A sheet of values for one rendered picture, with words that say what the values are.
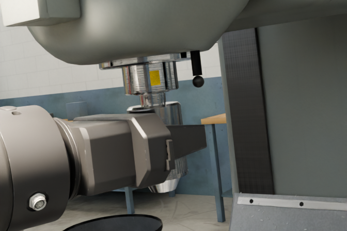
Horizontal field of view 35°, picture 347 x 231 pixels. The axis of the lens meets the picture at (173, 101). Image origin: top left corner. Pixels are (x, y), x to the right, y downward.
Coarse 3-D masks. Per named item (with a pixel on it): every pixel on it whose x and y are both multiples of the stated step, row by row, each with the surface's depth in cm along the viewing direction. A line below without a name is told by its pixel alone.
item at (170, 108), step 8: (160, 104) 47; (168, 104) 46; (176, 104) 47; (128, 112) 47; (136, 112) 46; (144, 112) 46; (152, 112) 46; (160, 112) 46; (168, 112) 46; (176, 112) 46
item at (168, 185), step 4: (168, 180) 47; (172, 180) 47; (176, 180) 47; (160, 184) 47; (164, 184) 47; (168, 184) 47; (172, 184) 47; (176, 184) 48; (152, 188) 47; (156, 188) 47; (160, 188) 47; (164, 188) 47; (168, 188) 47; (172, 188) 47; (156, 192) 47; (160, 192) 47
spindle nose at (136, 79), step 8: (144, 64) 45; (152, 64) 45; (160, 64) 46; (168, 64) 46; (128, 72) 46; (136, 72) 46; (144, 72) 45; (160, 72) 46; (168, 72) 46; (176, 72) 47; (128, 80) 46; (136, 80) 46; (144, 80) 45; (160, 80) 46; (168, 80) 46; (176, 80) 47; (128, 88) 46; (136, 88) 46; (144, 88) 45; (152, 88) 45; (160, 88) 46; (168, 88) 46; (176, 88) 47
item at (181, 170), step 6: (180, 114) 47; (162, 120) 46; (168, 120) 46; (174, 120) 46; (180, 120) 47; (180, 162) 47; (186, 162) 48; (180, 168) 47; (186, 168) 47; (174, 174) 46; (180, 174) 46; (186, 174) 48
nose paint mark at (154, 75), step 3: (150, 72) 45; (153, 72) 45; (156, 72) 45; (150, 75) 45; (153, 75) 45; (156, 75) 45; (159, 75) 45; (150, 78) 45; (153, 78) 45; (156, 78) 45; (159, 78) 45; (153, 81) 45; (156, 81) 45; (159, 81) 45; (153, 84) 45; (156, 84) 45; (159, 84) 45
